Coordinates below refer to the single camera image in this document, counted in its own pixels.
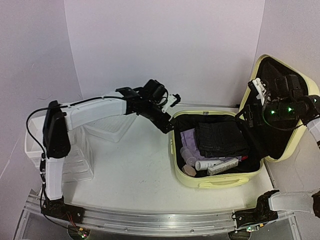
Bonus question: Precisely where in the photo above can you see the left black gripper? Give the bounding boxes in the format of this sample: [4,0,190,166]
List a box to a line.
[142,101,178,135]

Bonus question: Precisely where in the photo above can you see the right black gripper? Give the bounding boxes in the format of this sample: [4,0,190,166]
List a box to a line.
[235,99,299,128]

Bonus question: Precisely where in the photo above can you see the lilac shirt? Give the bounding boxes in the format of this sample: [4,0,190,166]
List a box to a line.
[180,128,234,161]

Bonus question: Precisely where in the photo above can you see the black jeans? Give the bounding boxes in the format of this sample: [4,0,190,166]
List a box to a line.
[195,121,250,158]

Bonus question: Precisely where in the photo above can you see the red shirt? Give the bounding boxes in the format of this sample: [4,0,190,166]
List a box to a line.
[241,155,248,161]

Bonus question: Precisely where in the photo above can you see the pale yellow hard-shell suitcase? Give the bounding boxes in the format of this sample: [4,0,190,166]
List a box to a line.
[171,54,320,189]

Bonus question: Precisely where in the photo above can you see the white perforated plastic basket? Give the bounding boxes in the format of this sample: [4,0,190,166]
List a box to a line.
[83,114,137,143]

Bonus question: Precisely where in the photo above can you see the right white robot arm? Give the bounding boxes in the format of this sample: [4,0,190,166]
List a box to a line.
[235,74,320,222]

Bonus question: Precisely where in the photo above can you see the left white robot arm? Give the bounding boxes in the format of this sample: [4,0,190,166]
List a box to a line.
[42,79,181,219]

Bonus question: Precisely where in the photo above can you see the clear plastic bottle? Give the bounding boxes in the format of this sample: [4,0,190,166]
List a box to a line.
[180,146,197,167]

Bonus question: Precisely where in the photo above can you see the white toothpaste box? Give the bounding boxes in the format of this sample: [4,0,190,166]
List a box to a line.
[207,158,239,176]

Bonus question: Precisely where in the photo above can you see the white lotion tube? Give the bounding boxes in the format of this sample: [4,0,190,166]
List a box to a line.
[194,160,223,171]

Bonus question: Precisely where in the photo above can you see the white plastic drawer organizer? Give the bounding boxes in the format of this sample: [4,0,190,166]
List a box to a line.
[23,116,95,185]

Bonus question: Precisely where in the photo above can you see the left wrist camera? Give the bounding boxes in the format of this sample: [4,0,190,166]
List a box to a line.
[159,94,181,113]

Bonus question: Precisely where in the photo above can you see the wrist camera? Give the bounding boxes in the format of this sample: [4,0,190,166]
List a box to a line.
[159,94,181,113]
[248,78,269,105]

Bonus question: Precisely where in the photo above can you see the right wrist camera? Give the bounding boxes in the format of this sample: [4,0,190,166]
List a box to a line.
[248,78,269,105]

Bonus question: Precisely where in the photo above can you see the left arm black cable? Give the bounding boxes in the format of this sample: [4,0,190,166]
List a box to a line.
[25,94,126,226]

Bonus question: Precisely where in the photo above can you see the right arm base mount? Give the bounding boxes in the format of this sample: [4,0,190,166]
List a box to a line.
[231,190,279,229]

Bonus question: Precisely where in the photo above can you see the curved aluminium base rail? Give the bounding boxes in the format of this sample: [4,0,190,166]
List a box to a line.
[14,191,301,240]

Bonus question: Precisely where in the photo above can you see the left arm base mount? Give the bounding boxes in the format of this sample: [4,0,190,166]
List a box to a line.
[41,197,85,224]

